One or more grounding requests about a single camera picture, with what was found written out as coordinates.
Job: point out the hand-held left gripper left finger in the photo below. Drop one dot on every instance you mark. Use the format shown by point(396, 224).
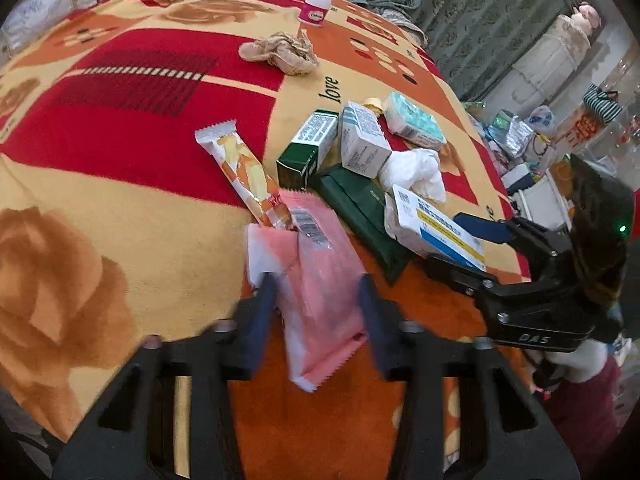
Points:
point(262, 305)

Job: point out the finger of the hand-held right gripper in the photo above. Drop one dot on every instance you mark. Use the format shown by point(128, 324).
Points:
point(482, 227)
point(450, 270)

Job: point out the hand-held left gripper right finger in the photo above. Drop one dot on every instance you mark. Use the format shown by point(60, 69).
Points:
point(372, 310)

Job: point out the blue and yellow medicine box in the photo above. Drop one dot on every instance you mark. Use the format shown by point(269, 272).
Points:
point(435, 230)

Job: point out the pink plastic wrapper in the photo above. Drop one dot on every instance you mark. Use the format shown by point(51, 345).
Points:
point(320, 280)

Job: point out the teal tissue pack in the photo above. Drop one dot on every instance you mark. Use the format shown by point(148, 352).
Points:
point(412, 120)

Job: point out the beige cloth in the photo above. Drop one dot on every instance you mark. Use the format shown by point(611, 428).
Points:
point(282, 52)

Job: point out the white drawer unit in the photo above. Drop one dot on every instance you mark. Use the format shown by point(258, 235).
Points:
point(545, 200)

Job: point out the white crumpled tissue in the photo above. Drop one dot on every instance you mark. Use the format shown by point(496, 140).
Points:
point(415, 170)

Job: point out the silver foil bag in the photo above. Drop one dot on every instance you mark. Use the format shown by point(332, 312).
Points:
point(515, 135)

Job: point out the dark green packet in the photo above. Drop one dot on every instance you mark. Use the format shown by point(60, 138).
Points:
point(360, 210)

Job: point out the white and blue plastic bag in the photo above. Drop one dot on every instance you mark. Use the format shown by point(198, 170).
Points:
point(541, 120)

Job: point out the orange snack bar wrapper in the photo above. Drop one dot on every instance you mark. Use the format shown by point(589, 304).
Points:
point(240, 165)

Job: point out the white and teal carton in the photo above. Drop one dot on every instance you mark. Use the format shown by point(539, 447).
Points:
point(362, 140)

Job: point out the striped bag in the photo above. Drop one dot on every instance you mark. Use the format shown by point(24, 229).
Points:
point(602, 105)

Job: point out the small yellow wrapper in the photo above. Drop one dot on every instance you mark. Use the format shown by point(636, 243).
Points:
point(373, 105)

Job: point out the cream cabinet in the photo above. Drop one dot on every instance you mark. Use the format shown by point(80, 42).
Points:
point(545, 70)

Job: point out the green and white box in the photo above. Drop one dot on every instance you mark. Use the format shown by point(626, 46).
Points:
point(310, 140)

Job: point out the red and orange printed blanket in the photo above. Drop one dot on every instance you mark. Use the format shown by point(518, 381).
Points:
point(125, 160)

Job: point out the green patterned curtain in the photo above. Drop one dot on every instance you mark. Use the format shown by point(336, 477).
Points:
point(475, 20)

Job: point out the pink plush toy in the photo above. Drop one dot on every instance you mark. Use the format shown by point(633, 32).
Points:
point(589, 17)

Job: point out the white and pink bottle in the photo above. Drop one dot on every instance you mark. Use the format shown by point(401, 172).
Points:
point(317, 2)

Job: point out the grey embroidered pillow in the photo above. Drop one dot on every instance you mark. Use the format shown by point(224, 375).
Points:
point(45, 7)

